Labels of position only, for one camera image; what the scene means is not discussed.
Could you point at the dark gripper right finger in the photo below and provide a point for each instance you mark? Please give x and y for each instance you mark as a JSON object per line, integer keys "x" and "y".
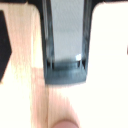
{"x": 127, "y": 50}

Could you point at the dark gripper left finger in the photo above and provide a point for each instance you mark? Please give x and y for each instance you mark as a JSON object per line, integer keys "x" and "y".
{"x": 4, "y": 46}

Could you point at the black air fryer drawer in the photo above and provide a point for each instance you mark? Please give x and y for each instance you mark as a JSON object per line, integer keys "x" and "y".
{"x": 65, "y": 75}

